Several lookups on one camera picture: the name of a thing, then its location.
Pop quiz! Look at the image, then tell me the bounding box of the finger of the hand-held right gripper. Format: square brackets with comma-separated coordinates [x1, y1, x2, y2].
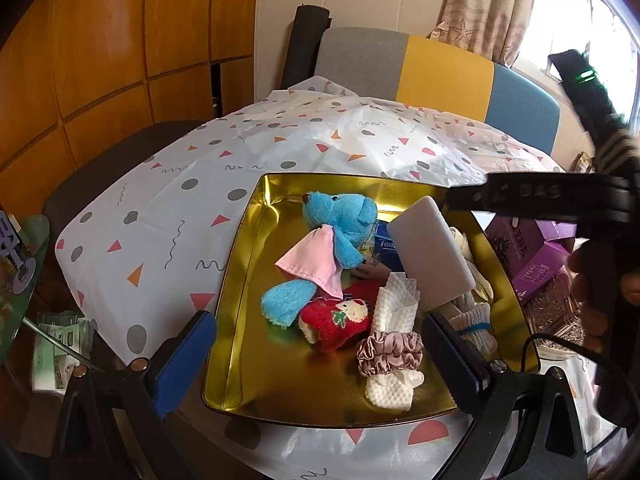
[444, 172, 608, 223]

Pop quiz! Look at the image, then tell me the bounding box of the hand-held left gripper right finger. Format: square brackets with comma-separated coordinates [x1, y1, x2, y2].
[422, 310, 588, 480]

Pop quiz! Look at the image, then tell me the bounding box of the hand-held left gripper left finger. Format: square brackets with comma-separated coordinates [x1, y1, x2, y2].
[52, 310, 218, 480]

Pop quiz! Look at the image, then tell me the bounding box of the pink satin scrunchie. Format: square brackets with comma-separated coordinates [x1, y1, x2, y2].
[369, 331, 424, 356]

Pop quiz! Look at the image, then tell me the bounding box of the white knitted cloth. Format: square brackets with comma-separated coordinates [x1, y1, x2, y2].
[371, 271, 420, 337]
[365, 369, 426, 412]

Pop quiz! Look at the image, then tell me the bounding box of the mauve satin scrunchie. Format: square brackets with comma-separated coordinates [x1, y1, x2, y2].
[356, 346, 424, 377]

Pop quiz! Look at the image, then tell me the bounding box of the gold tin tray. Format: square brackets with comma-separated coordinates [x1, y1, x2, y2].
[202, 172, 541, 429]

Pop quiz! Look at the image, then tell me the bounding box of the white sponge block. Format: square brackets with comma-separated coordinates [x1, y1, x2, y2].
[386, 196, 477, 312]

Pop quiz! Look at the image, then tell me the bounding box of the red cartoon sock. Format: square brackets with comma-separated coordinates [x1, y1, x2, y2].
[299, 280, 382, 354]

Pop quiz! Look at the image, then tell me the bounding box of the blue tissue pack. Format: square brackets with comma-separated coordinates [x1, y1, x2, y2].
[356, 220, 407, 282]

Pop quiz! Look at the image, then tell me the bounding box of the blue plush toy pink cloth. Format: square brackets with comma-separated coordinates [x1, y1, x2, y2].
[260, 191, 379, 329]

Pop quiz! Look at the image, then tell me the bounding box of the person's right hand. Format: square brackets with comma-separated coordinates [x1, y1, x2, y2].
[570, 250, 604, 357]

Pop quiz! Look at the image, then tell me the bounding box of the white sock blue stripe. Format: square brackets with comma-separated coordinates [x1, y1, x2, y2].
[446, 304, 499, 362]

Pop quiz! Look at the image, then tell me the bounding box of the purple cardboard box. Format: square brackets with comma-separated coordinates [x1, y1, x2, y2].
[486, 212, 582, 307]

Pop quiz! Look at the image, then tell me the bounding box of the cream knitted sock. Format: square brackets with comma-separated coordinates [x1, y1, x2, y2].
[447, 226, 494, 308]

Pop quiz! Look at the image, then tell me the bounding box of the green white leaflet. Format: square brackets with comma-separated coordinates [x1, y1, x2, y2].
[31, 310, 94, 397]

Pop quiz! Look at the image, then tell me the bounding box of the grey yellow blue chair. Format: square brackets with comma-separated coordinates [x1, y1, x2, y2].
[315, 26, 560, 157]

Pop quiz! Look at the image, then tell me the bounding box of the white patterned tablecloth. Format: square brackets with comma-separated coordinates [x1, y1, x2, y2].
[55, 76, 640, 480]

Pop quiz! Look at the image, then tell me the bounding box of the window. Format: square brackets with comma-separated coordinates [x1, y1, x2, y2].
[520, 0, 640, 127]

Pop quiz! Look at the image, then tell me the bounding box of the glass side table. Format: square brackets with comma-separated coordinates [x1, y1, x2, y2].
[0, 212, 52, 361]

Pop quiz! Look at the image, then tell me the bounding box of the pink patterned curtain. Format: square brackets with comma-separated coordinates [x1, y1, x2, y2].
[429, 0, 542, 69]

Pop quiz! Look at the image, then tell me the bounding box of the purple figurine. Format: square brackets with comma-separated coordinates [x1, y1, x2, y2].
[0, 210, 32, 297]

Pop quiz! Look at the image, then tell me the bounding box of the wooden wardrobe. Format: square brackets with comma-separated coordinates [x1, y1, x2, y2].
[0, 0, 262, 221]

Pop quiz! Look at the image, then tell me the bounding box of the black cable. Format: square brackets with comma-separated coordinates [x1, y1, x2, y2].
[520, 332, 640, 461]

